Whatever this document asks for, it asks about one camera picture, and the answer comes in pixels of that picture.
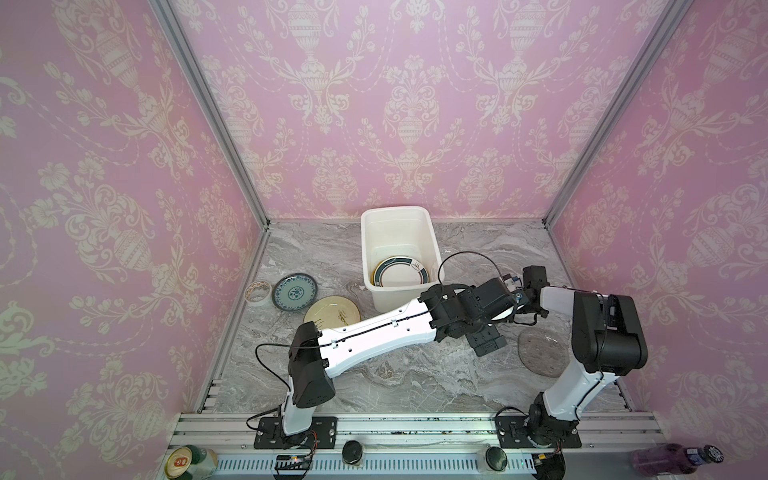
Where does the clear glass plate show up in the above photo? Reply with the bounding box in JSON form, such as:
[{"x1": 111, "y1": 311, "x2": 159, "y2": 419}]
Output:
[{"x1": 518, "y1": 328, "x2": 569, "y2": 378}]

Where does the right black knob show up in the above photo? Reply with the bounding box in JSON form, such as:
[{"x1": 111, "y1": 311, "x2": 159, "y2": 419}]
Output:
[{"x1": 479, "y1": 446, "x2": 508, "y2": 473}]

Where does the cream plate bamboo pattern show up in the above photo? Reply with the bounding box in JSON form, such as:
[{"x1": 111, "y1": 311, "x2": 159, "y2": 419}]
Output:
[{"x1": 303, "y1": 296, "x2": 361, "y2": 330}]

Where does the purple water bottle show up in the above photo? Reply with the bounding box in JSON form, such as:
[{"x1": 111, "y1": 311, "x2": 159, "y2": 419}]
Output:
[{"x1": 630, "y1": 443, "x2": 725, "y2": 477}]

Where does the green can bottle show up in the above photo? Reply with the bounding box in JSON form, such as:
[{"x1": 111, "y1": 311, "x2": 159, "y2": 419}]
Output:
[{"x1": 163, "y1": 445, "x2": 219, "y2": 480}]

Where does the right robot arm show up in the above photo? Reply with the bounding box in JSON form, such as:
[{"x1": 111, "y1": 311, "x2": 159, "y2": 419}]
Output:
[{"x1": 518, "y1": 266, "x2": 649, "y2": 447}]

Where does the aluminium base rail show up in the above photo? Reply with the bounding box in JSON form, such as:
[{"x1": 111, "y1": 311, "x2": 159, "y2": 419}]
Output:
[{"x1": 169, "y1": 412, "x2": 664, "y2": 479}]

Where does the small green rim plate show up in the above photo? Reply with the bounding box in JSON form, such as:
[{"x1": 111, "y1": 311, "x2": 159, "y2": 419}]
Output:
[{"x1": 372, "y1": 256, "x2": 430, "y2": 288}]

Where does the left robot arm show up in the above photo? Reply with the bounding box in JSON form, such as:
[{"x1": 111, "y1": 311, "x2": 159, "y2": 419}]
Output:
[{"x1": 245, "y1": 277, "x2": 525, "y2": 448}]

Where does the left black knob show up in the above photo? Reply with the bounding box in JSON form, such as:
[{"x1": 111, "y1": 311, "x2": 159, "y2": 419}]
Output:
[{"x1": 342, "y1": 440, "x2": 364, "y2": 467}]

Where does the teal patterned small plate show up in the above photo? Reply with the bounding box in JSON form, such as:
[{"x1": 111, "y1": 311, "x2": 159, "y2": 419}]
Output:
[{"x1": 271, "y1": 273, "x2": 318, "y2": 312}]

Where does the black knob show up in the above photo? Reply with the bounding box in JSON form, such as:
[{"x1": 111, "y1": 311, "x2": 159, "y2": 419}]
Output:
[
  {"x1": 479, "y1": 446, "x2": 508, "y2": 473},
  {"x1": 342, "y1": 440, "x2": 364, "y2": 467}
]

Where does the white plastic bin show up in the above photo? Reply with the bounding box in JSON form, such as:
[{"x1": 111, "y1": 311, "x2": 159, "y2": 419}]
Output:
[{"x1": 361, "y1": 206, "x2": 442, "y2": 313}]

